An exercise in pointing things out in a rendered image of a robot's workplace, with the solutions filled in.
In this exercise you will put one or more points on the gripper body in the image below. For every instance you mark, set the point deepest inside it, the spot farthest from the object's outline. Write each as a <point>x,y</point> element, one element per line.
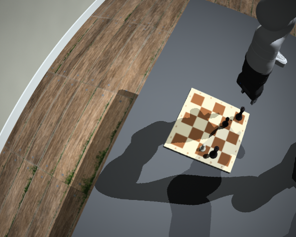
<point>255,72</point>

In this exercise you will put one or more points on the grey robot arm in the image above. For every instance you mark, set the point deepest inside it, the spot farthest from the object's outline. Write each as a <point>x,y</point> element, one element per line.
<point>277,18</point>

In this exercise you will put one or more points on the white pawn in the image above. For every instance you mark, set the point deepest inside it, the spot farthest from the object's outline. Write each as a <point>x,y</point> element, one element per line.
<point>202,148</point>

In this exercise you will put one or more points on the black chess piece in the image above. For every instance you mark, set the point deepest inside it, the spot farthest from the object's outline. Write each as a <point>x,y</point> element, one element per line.
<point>239,115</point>
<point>213,153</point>
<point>225,122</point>

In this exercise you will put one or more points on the cream and brown chessboard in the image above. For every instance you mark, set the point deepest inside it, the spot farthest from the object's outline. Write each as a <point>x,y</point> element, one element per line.
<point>199,122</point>

